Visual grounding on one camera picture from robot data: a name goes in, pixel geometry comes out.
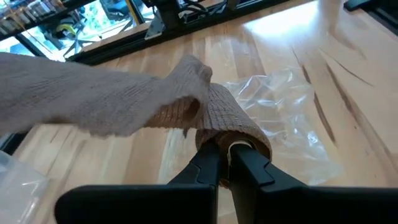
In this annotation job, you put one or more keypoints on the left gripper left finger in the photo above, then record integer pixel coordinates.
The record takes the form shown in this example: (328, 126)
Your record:
(140, 205)

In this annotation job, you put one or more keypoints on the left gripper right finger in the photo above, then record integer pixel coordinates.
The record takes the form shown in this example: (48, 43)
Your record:
(311, 205)

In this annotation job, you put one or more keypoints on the clear plastic bag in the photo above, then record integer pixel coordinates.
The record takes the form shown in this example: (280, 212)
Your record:
(289, 124)

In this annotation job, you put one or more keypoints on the tan elastic bandage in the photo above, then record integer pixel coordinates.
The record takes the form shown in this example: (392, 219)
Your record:
(93, 96)

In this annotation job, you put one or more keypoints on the clear plastic storage box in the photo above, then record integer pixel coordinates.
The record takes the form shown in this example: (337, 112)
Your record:
(18, 193)

